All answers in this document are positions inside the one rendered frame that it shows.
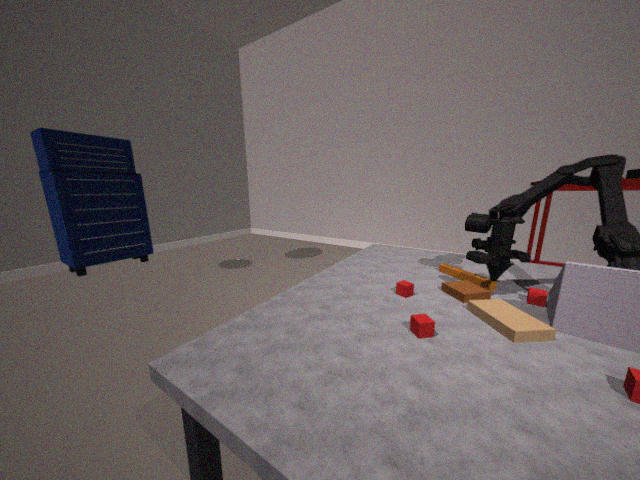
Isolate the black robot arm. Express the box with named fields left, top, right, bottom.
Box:
left=465, top=155, right=640, bottom=271

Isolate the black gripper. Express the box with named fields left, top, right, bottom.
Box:
left=466, top=235, right=531, bottom=281

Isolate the red cube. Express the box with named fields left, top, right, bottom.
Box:
left=409, top=313, right=435, bottom=339
left=623, top=367, right=640, bottom=404
left=396, top=280, right=414, bottom=298
left=527, top=288, right=548, bottom=307

